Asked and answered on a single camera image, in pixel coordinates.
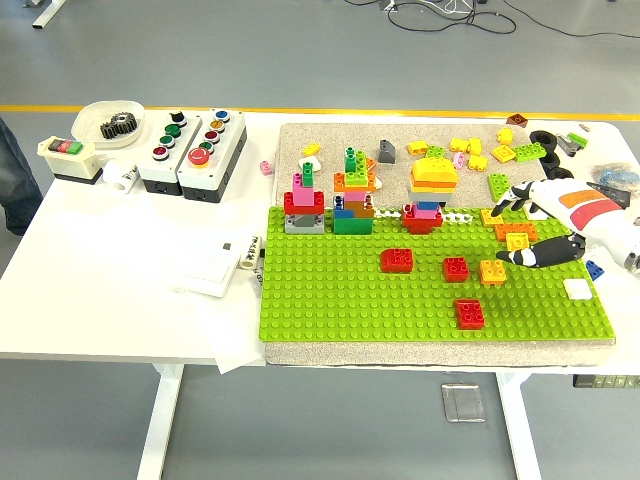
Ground white paper sheet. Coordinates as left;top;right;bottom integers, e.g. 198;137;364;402
169;238;267;375

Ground black metal gear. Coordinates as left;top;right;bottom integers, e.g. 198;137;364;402
99;111;140;140

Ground metal floor plate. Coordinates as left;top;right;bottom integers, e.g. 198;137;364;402
440;382;487;424

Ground white plastic bowl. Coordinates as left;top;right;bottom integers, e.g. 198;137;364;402
71;100;147;150

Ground white furniture foot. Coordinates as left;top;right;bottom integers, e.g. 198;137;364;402
31;0;67;30

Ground grey-brown mat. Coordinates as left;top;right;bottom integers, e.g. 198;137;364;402
263;122;619;369

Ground orange long brick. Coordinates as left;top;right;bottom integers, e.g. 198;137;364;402
333;171;379;193
409;177;457;194

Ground white table leg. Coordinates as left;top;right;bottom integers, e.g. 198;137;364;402
136;363;185;480
496;372;543;480

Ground orange flat plate brick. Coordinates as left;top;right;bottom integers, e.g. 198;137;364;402
493;222;539;244

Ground grey emergency stop box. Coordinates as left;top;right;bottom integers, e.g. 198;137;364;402
176;108;248;204

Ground white wall switch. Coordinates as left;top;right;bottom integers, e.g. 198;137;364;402
172;243;239;299

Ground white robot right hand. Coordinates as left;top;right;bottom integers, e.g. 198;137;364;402
491;178;640;270

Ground red square brick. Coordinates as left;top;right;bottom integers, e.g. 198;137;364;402
442;256;471;284
453;298;486;331

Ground dark green long brick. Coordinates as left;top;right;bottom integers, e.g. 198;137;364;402
332;217;374;235

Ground clear bag blue parts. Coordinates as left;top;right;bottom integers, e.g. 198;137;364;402
591;161;640;189

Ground white floor cable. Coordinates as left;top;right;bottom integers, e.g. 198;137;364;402
439;0;481;16

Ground white printed pipe fitting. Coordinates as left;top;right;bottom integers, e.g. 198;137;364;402
237;232;265;271

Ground table height control panel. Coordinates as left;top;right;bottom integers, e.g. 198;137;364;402
572;373;640;389

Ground white pipe tee fitting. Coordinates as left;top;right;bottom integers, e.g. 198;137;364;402
102;158;140;194

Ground red wide base brick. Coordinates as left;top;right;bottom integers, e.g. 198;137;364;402
401;205;445;235

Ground red long brick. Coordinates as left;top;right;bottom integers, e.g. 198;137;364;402
283;191;326;215

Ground yellow domed brick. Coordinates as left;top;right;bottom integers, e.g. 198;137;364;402
410;157;460;185

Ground grey wide brick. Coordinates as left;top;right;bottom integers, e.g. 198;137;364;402
284;213;325;235

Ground grey long brick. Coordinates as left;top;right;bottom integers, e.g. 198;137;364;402
407;188;454;204

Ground yellow-orange square brick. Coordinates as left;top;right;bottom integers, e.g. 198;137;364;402
478;258;507;287

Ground black floor cable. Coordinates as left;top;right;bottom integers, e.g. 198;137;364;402
502;0;640;39
387;0;517;35

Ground green studded baseplate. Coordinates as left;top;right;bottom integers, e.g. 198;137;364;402
257;204;617;345

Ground cream switch box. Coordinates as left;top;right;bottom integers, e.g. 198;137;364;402
37;135;97;185

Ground dark green tall brick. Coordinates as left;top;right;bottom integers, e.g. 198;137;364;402
343;147;367;174

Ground grey three-button control box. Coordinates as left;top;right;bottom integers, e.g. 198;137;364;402
136;110;204;196

